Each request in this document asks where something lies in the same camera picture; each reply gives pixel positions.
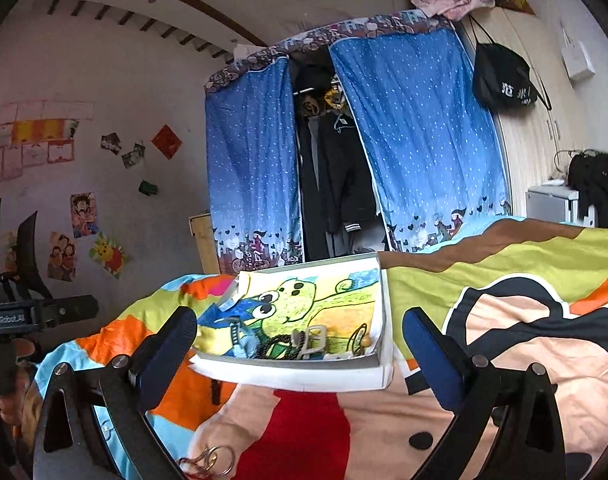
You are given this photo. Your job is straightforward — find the grey jewelry tray box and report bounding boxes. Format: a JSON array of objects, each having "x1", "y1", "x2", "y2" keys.
[{"x1": 189, "y1": 251, "x2": 396, "y2": 371}]

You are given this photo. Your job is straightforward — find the person left hand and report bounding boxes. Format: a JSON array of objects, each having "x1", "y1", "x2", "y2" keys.
[{"x1": 0, "y1": 338, "x2": 36, "y2": 427}]

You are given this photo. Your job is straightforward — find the black office chair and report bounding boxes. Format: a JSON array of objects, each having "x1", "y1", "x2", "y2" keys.
[{"x1": 0, "y1": 200, "x2": 53, "y2": 302}]

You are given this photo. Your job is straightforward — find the family cartoon poster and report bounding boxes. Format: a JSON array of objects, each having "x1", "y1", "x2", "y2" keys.
[{"x1": 46, "y1": 232, "x2": 77, "y2": 282}]

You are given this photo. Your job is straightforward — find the colourful cartoon bedspread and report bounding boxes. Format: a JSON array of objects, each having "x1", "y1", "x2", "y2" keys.
[{"x1": 20, "y1": 214, "x2": 608, "y2": 480}]

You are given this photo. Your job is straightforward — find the yellow bear poster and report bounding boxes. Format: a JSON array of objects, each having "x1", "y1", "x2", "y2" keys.
[{"x1": 89, "y1": 232, "x2": 129, "y2": 278}]

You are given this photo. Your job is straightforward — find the anime character poster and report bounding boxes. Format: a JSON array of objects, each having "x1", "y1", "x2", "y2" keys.
[{"x1": 70, "y1": 192, "x2": 98, "y2": 238}]

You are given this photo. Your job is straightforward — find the clear square bangle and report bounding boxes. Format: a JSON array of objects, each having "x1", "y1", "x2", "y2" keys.
[{"x1": 293, "y1": 325, "x2": 328, "y2": 360}]

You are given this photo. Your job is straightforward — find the white small appliance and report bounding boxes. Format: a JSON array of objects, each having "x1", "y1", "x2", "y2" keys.
[{"x1": 525, "y1": 180, "x2": 597, "y2": 228}]

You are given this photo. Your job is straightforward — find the small wooden cabinet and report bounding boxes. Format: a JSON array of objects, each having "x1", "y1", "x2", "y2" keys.
[{"x1": 189, "y1": 211, "x2": 220, "y2": 274}]

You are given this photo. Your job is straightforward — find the dark hanging clothes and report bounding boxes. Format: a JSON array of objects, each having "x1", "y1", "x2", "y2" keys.
[{"x1": 290, "y1": 49, "x2": 387, "y2": 260}]

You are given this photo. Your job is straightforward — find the blue dotted right curtain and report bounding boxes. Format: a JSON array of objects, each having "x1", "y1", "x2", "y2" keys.
[{"x1": 330, "y1": 29, "x2": 511, "y2": 252}]

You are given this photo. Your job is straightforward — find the blue dotted curtain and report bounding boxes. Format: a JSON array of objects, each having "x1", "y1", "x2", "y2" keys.
[
  {"x1": 330, "y1": 29, "x2": 511, "y2": 252},
  {"x1": 205, "y1": 58, "x2": 304, "y2": 274}
]

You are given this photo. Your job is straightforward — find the black clothes heap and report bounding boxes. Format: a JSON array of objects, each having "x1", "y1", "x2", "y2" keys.
[{"x1": 568, "y1": 151, "x2": 608, "y2": 229}]

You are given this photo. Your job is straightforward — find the light wooden wardrobe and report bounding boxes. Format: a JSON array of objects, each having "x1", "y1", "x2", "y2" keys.
[{"x1": 461, "y1": 8, "x2": 589, "y2": 216}]

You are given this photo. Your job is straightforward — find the blue dotted left curtain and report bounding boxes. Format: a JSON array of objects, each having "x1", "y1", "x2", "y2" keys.
[{"x1": 205, "y1": 58, "x2": 304, "y2": 274}]

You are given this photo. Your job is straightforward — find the white paper bag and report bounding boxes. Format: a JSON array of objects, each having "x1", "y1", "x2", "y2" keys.
[{"x1": 560, "y1": 22, "x2": 596, "y2": 82}]

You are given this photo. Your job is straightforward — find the patterned curtain valance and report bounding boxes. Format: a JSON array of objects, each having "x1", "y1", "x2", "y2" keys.
[{"x1": 204, "y1": 9, "x2": 451, "y2": 96}]

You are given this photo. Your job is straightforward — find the certificates on wall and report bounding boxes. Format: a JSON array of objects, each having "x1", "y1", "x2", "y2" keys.
[{"x1": 0, "y1": 100, "x2": 94, "y2": 182}]

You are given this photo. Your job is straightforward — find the black bead bracelet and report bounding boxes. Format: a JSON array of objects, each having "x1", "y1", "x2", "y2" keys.
[{"x1": 255, "y1": 334, "x2": 303, "y2": 361}]

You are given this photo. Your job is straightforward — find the dark green wall hook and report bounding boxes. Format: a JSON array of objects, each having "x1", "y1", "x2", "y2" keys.
[{"x1": 138, "y1": 180, "x2": 159, "y2": 196}]

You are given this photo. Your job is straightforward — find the wall photo pair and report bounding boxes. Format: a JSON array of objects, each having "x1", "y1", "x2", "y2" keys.
[{"x1": 100, "y1": 132, "x2": 145, "y2": 169}]

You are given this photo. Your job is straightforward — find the red square wall paper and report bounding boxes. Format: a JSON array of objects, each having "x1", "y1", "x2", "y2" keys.
[{"x1": 152, "y1": 125, "x2": 182, "y2": 160}]

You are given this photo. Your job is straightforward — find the black drawstring bag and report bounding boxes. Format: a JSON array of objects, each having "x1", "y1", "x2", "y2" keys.
[{"x1": 469, "y1": 14, "x2": 552, "y2": 112}]

